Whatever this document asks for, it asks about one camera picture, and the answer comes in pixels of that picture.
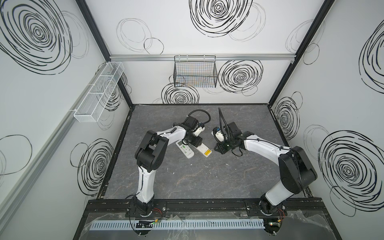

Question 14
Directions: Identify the white remote with batteries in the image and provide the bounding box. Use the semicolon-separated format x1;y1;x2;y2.
196;143;212;155

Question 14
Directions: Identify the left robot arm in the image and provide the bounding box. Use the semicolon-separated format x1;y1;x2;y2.
133;116;205;216

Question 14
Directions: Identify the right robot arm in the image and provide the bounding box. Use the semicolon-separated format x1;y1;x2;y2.
212;122;318;216

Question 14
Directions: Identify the white remote tilted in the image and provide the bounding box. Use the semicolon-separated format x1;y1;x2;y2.
176;140;195;159

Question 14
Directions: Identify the white mesh shelf basket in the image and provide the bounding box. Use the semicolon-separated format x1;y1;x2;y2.
74;62;124;123

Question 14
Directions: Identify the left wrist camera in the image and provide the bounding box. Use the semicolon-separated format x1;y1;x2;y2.
193;127;205;137

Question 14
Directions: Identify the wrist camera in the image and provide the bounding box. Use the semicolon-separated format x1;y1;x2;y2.
212;127;226;143
193;127;205;137

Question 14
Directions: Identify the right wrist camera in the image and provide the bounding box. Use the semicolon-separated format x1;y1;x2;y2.
212;127;226;143

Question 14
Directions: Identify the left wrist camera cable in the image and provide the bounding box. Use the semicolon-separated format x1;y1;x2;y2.
187;109;212;128

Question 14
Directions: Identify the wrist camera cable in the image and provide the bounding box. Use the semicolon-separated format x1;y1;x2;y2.
217;107;230;136
187;109;212;128

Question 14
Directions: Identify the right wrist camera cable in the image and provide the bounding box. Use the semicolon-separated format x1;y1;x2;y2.
217;107;230;136

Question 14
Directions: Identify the black wire basket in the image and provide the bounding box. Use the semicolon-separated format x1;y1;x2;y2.
173;55;219;88

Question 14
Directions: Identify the white slotted cable duct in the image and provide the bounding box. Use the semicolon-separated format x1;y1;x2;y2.
90;219;265;231

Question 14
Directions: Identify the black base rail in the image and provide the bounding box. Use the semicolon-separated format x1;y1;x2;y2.
86;197;326;217

